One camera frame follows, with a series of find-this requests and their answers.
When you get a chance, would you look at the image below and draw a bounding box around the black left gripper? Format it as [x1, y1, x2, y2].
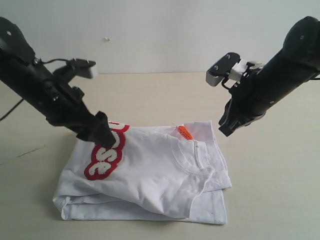
[44, 78, 116, 148]

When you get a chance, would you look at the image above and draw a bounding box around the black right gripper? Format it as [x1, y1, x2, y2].
[218, 72, 283, 137]

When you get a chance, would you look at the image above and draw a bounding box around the white t-shirt red lettering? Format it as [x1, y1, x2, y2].
[52, 121, 232, 225]

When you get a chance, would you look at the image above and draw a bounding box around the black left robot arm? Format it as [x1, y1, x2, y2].
[0, 17, 116, 148]

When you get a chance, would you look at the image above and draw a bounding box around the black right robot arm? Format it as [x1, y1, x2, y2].
[218, 16, 320, 137]

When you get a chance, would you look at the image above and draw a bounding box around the orange clothing tag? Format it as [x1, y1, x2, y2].
[171, 122, 194, 141]

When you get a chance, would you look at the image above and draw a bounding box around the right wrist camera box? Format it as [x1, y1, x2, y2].
[205, 52, 241, 87]

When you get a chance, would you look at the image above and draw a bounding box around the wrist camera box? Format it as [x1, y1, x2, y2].
[205, 52, 241, 87]
[67, 58, 99, 79]

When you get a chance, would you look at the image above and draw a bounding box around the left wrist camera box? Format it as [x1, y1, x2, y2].
[67, 58, 99, 79]

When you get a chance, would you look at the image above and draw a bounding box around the black left camera cable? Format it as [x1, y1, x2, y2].
[0, 58, 71, 121]

